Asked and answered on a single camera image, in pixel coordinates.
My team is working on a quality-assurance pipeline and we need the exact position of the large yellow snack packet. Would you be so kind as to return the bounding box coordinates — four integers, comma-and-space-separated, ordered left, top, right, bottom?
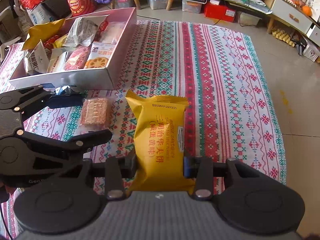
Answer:
22, 18, 66, 50

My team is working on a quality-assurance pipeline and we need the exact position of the pale yellow cake packet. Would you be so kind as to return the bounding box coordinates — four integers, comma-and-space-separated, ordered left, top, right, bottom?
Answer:
47, 48, 73, 73

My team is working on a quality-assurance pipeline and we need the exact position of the clear wrapped brown biscuit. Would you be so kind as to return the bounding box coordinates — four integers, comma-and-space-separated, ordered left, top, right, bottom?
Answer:
79, 97, 112, 131

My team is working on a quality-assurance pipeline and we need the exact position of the pink wrapped snack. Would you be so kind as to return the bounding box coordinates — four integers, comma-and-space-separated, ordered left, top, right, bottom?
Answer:
64, 46, 91, 71

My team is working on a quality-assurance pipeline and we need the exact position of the small yellow snack packet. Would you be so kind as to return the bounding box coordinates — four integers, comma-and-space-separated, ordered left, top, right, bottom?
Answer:
53, 34, 68, 48

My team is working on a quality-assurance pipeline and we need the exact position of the striped patterned cloth mat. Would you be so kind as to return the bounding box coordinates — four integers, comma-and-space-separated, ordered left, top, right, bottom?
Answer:
0, 19, 287, 239

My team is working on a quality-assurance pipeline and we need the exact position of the pink cardboard box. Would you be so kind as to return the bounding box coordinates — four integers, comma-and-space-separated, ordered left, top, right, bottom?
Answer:
9, 8, 137, 90

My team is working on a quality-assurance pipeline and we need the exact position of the white orange lotus packet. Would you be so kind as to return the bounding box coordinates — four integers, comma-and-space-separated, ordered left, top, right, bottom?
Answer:
84, 42, 115, 69

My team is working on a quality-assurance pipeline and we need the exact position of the white printed snack packet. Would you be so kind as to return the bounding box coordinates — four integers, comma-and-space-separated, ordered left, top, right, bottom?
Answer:
62, 15, 108, 48

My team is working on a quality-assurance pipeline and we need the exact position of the red box under stand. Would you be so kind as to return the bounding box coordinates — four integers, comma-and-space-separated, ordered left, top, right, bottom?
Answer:
204, 3, 236, 22

